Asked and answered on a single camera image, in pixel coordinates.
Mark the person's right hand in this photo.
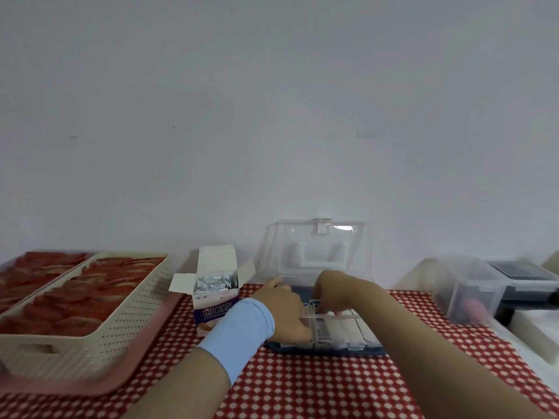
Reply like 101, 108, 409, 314
311, 269, 366, 320

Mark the person's left hand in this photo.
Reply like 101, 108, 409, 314
250, 276, 314, 345

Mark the row of bandage stacks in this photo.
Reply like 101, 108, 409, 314
279, 299, 381, 350

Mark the clear storage box blue base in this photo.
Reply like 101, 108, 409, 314
255, 218, 388, 358

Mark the pile of bandage strips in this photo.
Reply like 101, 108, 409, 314
193, 274, 239, 296

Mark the blue white cardboard box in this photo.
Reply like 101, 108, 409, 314
169, 244, 257, 338

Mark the person's right forearm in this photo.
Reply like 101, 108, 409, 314
349, 276, 551, 419

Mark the person's left forearm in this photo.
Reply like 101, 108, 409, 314
124, 347, 232, 419

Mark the light blue wristband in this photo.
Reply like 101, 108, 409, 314
196, 297, 276, 386

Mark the red white checked tablecloth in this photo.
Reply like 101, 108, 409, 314
0, 283, 559, 419

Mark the clear plastic container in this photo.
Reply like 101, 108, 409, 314
392, 256, 507, 326

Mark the pink plastic tray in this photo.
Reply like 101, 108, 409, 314
0, 292, 184, 397

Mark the cream perforated plastic basket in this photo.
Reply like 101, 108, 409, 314
0, 251, 170, 381

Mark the black flat object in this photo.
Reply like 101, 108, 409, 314
487, 260, 559, 326

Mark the pile of red packets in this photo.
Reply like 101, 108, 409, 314
0, 251, 88, 313
0, 256, 166, 338

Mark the pink perforated plastic basket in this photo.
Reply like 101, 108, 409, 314
0, 251, 95, 317

